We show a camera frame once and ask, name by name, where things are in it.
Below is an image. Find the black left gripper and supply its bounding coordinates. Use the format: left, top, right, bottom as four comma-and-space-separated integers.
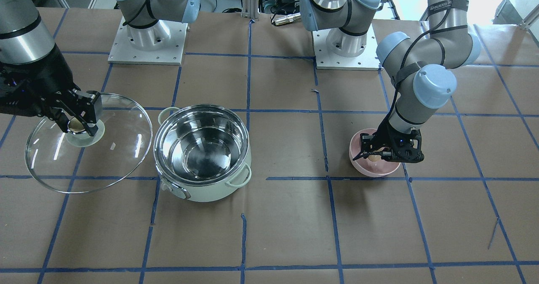
353, 121, 425, 163

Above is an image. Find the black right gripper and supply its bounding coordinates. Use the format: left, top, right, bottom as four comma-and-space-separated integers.
0, 45, 102, 136

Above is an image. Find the brown egg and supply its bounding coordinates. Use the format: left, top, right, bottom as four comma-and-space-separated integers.
366, 152, 382, 162

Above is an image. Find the glass pot lid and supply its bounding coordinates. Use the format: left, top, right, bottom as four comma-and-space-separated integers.
25, 93, 153, 194

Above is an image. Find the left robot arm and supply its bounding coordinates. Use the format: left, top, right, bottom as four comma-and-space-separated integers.
300, 0, 480, 163

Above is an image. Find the pale green cooking pot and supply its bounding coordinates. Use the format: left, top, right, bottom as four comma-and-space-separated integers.
153, 104, 253, 203

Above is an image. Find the pink bowl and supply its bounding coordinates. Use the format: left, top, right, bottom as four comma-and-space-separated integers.
348, 128, 402, 178

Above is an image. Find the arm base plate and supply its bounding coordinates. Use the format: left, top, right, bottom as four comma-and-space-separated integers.
312, 26, 380, 71
108, 18, 189, 66

